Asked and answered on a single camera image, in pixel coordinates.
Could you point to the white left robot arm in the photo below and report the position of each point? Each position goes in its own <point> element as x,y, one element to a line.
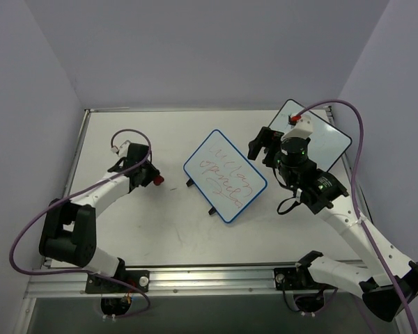
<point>69,233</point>

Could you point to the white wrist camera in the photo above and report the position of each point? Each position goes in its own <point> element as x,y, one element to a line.
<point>122,149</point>
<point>301,127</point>

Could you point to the blue-framed whiteboard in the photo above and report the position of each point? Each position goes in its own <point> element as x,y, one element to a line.
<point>224,176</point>

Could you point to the black-framed whiteboard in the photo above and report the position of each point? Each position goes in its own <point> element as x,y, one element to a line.
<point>327,142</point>

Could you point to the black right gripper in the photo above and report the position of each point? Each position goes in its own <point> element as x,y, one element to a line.
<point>265,149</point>

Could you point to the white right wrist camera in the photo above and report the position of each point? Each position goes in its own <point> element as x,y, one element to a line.
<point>301,127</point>

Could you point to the aluminium front rail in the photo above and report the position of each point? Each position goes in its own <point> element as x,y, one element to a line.
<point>255,279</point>

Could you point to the black whiteboard stand foot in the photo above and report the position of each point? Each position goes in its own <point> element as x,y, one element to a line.
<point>189,182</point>
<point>211,210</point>

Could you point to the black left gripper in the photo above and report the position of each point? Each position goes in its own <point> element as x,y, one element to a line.
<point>147,173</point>

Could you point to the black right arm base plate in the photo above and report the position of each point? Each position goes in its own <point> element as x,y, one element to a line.
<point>288,279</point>

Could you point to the red heart-shaped eraser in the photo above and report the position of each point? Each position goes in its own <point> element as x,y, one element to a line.
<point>158,180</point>

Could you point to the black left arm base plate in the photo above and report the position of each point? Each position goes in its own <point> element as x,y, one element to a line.
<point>128,282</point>

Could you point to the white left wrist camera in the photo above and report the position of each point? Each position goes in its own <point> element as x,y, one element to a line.
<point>122,149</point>

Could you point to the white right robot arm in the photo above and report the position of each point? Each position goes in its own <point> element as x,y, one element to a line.
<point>389,280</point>

